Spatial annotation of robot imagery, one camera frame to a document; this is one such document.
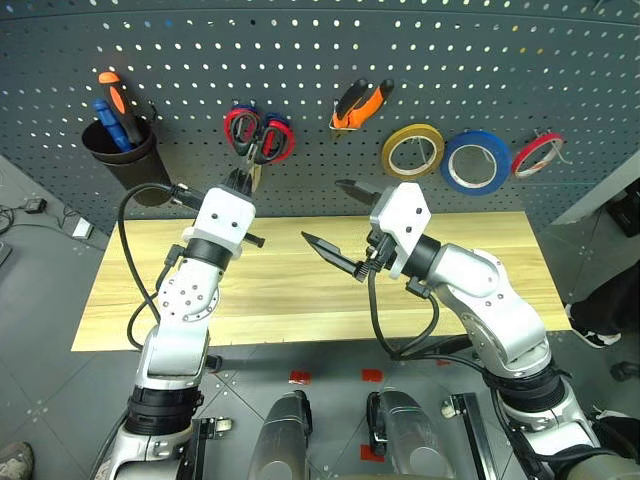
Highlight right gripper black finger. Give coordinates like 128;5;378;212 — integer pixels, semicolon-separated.
334;178;384;207
300;230;377;284

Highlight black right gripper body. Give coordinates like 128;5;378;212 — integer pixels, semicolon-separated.
363;227;401;274

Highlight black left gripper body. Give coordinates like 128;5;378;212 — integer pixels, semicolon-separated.
220;182;255;200

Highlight red black handled scissors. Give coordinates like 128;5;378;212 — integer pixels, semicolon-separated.
223;106;298;194

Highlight yellow tape roll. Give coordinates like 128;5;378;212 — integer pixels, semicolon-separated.
380;123;446;182

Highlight dark grey perforated pegboard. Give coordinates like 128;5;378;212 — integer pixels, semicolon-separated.
0;0;640;237

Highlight blue tape roll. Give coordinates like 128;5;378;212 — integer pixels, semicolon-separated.
439;130;514;197

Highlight red tape roll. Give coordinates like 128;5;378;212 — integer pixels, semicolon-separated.
510;131;566;180

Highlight black cup tool holder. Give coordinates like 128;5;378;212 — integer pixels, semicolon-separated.
81;116;174;207

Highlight dark silvery rounded shape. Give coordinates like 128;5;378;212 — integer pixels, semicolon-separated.
366;386;455;480
248;389;315;480

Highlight black metal table leg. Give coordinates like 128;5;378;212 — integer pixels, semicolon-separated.
440;392;497;480
185;416;235;480

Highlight black white sneaker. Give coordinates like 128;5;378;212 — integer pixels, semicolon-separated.
565;301;623;349

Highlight person's black trouser leg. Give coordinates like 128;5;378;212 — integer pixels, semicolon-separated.
569;272;640;337

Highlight black box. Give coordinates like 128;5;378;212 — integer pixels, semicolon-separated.
606;178;640;238

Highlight black caster wheel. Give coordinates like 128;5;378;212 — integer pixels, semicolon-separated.
610;361;640;383

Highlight grey brown shoe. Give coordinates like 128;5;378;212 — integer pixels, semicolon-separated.
0;441;36;480

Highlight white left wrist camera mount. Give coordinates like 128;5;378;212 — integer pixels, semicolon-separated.
181;185;258;262

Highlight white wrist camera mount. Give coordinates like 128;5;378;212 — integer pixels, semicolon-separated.
369;181;433;281
181;185;258;262

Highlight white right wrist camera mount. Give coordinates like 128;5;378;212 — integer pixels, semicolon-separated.
369;181;433;281

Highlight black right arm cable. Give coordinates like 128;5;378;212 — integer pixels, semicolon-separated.
366;272;442;360

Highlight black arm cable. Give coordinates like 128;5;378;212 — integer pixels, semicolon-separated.
116;181;206;352
366;272;442;360

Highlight blue handled scissors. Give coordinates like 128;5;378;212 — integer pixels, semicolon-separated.
230;103;291;129

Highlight metal wire pliers hook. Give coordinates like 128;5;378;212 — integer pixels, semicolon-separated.
329;99;359;133

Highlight metal wire tape hook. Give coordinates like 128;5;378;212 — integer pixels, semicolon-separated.
463;128;490;167
532;128;574;169
408;134;437;170

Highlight orange black handled pliers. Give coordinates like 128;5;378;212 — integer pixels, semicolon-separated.
331;78;396;142

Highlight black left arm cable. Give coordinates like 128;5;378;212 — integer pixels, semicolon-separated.
116;181;206;352

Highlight blue handled screwdriver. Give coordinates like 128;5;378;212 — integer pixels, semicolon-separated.
92;98;133;153

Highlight orange black handled screwdriver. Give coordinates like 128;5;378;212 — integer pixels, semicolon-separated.
97;71;145;147

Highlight black floor cable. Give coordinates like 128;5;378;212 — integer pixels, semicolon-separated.
0;203;84;236

